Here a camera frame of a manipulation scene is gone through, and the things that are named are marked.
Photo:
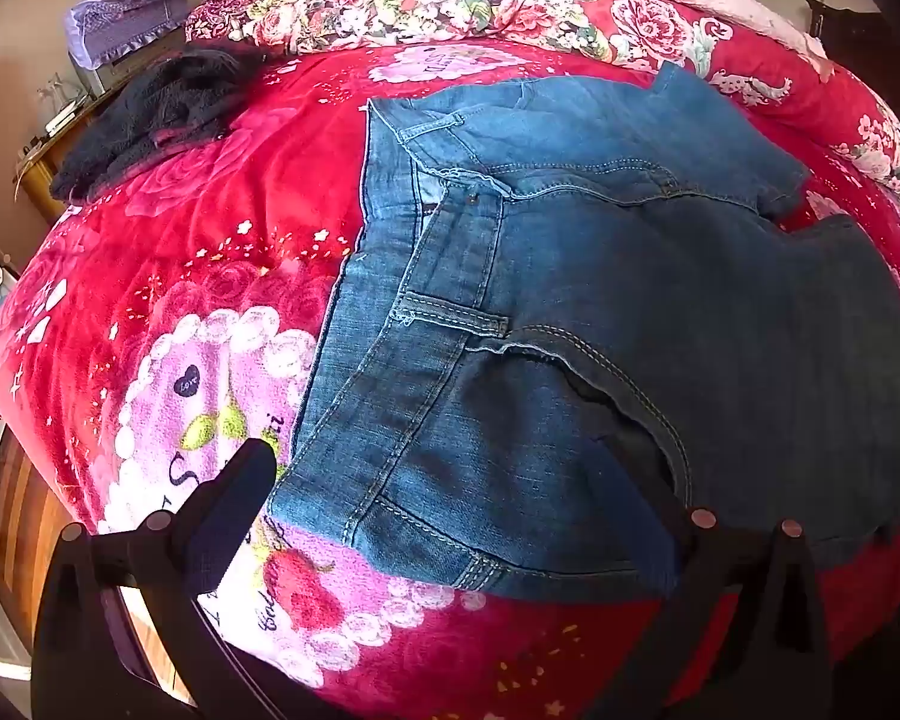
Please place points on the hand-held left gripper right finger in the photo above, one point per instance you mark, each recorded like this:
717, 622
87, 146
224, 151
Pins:
724, 585

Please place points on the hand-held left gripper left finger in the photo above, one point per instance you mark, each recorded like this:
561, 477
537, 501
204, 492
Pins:
229, 499

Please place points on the blue denim pants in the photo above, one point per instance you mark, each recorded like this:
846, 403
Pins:
570, 330

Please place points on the red floral blanket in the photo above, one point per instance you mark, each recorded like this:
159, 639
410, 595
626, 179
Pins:
195, 300

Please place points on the black fuzzy garment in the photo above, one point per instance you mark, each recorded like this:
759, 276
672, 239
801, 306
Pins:
150, 116

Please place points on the wooden nightstand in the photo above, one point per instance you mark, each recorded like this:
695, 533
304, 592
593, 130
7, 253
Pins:
60, 142

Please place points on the purple cloth cover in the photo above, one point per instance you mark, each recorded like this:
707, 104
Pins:
124, 15

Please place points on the floral patterned quilt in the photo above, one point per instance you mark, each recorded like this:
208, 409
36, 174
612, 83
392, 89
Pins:
420, 4

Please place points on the dark wooden cabinet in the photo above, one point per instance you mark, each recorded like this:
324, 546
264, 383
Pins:
832, 19

